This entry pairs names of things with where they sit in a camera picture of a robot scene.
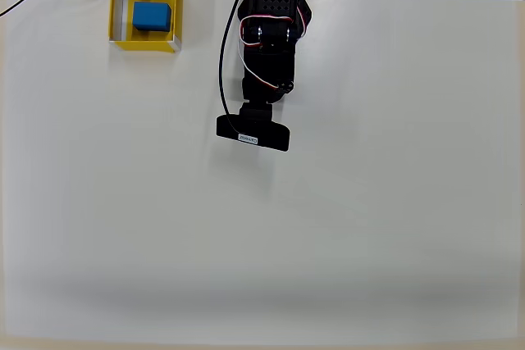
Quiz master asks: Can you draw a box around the red white servo wire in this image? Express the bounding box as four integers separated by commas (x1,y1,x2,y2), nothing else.
237,0,308,91

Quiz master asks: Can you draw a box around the yellow paper box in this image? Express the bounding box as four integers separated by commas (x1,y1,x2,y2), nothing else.
108,0,184,55

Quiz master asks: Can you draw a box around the black webcam cable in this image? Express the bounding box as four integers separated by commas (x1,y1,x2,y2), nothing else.
217,0,244,138

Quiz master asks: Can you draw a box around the blue block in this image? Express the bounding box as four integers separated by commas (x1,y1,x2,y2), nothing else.
131,1,171,34

